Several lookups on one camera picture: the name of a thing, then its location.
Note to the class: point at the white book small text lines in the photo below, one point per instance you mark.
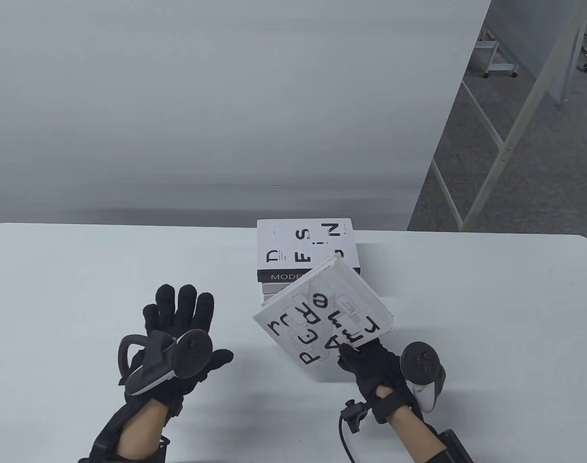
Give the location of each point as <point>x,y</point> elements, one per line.
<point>269,298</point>

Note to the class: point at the person's left hand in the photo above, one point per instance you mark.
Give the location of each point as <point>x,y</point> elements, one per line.
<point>177,308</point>

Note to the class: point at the black and white controller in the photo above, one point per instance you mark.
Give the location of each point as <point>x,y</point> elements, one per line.
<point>168,357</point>
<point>421,361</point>

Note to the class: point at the white wheeled cart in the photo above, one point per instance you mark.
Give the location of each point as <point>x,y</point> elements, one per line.
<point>503,70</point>

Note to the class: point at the white backdrop board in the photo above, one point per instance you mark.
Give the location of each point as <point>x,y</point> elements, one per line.
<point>225,96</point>

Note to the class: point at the person's right hand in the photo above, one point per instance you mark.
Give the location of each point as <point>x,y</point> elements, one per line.
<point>375,366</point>

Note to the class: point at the white book black spine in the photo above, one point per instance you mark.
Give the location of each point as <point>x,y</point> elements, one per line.
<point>293,241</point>

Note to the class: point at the white metal support frame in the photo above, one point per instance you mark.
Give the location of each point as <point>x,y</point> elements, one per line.
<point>545,72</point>

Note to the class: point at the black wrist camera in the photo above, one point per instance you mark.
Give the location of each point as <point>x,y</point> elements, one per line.
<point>356,415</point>

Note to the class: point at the white book blue floral cover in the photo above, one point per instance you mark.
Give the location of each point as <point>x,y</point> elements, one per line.
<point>274,288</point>

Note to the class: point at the person's right forearm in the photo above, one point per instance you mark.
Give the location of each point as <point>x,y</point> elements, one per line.
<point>414,434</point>

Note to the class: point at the person's left forearm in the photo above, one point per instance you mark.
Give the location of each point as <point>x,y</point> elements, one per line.
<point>139,429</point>

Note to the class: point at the white book jumbled black letters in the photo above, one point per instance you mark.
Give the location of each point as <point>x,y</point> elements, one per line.
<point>322,313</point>

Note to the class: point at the grey partition panel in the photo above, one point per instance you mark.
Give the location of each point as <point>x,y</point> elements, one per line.
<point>563,72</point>

